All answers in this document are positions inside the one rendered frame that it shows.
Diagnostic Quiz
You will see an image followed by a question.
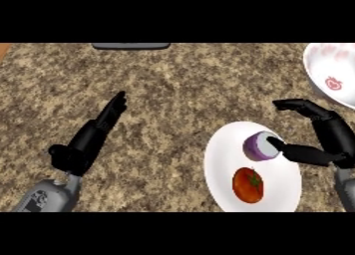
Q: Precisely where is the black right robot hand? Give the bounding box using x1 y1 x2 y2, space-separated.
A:
266 98 355 169

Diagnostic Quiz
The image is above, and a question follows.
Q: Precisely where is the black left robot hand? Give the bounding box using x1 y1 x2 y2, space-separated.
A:
47 91 130 177

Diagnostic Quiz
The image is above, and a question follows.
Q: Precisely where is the purple can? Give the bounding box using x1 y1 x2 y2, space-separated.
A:
242 130 282 162

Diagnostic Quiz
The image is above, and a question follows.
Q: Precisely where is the white bowl with red print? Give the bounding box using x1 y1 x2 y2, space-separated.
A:
301 43 355 113

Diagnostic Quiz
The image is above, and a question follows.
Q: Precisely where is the white plate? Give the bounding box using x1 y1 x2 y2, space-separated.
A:
202 121 303 213

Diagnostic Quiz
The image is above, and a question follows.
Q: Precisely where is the red tomato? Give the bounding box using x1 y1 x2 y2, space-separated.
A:
230 166 264 204

